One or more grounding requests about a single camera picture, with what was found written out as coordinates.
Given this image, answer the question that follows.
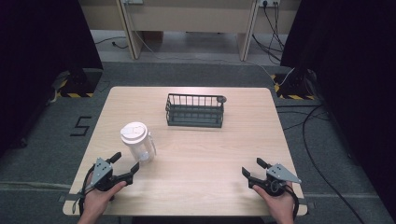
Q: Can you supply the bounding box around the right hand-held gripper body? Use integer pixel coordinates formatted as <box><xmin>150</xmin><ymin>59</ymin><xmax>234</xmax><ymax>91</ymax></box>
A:
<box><xmin>255</xmin><ymin>162</ymin><xmax>303</xmax><ymax>197</ymax></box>

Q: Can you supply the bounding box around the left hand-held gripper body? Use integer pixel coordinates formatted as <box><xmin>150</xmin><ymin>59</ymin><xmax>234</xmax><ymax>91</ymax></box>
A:
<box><xmin>89</xmin><ymin>157</ymin><xmax>126</xmax><ymax>192</ymax></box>

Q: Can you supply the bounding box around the clear pitcher with white lid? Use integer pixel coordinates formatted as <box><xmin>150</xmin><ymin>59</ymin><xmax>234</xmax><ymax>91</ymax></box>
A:
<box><xmin>120</xmin><ymin>121</ymin><xmax>157</xmax><ymax>164</ymax></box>

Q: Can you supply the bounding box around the person's right hand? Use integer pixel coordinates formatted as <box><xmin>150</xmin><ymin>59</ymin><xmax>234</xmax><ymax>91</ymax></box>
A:
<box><xmin>251</xmin><ymin>182</ymin><xmax>295</xmax><ymax>222</ymax></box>

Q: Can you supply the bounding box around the person's left hand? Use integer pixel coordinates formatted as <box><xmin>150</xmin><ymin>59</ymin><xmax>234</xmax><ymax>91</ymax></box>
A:
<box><xmin>81</xmin><ymin>179</ymin><xmax>128</xmax><ymax>218</ymax></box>

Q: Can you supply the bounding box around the black stand base striped tape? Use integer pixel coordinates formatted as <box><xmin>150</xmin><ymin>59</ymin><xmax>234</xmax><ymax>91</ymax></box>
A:
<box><xmin>271</xmin><ymin>68</ymin><xmax>318</xmax><ymax>101</ymax></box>
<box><xmin>51</xmin><ymin>68</ymin><xmax>105</xmax><ymax>99</ymax></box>

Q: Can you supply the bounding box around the black curtain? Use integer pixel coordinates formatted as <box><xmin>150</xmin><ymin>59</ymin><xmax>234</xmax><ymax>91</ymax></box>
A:
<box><xmin>0</xmin><ymin>0</ymin><xmax>105</xmax><ymax>158</ymax></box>
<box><xmin>279</xmin><ymin>0</ymin><xmax>396</xmax><ymax>216</ymax></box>

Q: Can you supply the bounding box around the light wooden desk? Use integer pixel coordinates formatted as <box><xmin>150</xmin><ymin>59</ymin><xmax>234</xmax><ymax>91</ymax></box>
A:
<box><xmin>78</xmin><ymin>0</ymin><xmax>303</xmax><ymax>63</ymax></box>

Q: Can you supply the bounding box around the left hand-held gripper cable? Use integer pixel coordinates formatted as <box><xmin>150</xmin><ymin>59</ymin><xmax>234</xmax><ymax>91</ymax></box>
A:
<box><xmin>72</xmin><ymin>164</ymin><xmax>96</xmax><ymax>217</ymax></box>

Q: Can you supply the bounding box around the hand-held gripper cable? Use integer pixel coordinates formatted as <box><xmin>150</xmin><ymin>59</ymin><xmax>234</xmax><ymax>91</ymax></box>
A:
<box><xmin>72</xmin><ymin>164</ymin><xmax>96</xmax><ymax>217</ymax></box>
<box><xmin>284</xmin><ymin>184</ymin><xmax>301</xmax><ymax>220</ymax></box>

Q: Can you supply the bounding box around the right hand-held gripper cable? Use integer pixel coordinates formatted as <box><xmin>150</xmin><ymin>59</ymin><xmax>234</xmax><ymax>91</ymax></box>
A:
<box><xmin>284</xmin><ymin>184</ymin><xmax>301</xmax><ymax>220</ymax></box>

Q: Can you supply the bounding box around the long black floor cable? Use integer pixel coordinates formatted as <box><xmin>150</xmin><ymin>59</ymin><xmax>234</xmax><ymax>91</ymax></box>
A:
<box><xmin>275</xmin><ymin>104</ymin><xmax>367</xmax><ymax>224</ymax></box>

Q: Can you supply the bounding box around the dark green wire basket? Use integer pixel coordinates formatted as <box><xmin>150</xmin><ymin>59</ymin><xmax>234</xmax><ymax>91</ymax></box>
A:
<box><xmin>164</xmin><ymin>92</ymin><xmax>228</xmax><ymax>129</ymax></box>

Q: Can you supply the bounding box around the short black floor cable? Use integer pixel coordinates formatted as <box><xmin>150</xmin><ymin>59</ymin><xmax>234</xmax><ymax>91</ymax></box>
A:
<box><xmin>93</xmin><ymin>35</ymin><xmax>130</xmax><ymax>50</ymax></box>

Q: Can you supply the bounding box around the bundle of black cables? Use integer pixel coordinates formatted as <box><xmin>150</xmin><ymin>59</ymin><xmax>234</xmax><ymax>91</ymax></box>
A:
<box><xmin>251</xmin><ymin>1</ymin><xmax>287</xmax><ymax>65</ymax></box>

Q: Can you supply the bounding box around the white wall socket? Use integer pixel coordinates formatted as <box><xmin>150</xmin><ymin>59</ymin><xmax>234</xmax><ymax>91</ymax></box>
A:
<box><xmin>258</xmin><ymin>0</ymin><xmax>282</xmax><ymax>8</ymax></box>

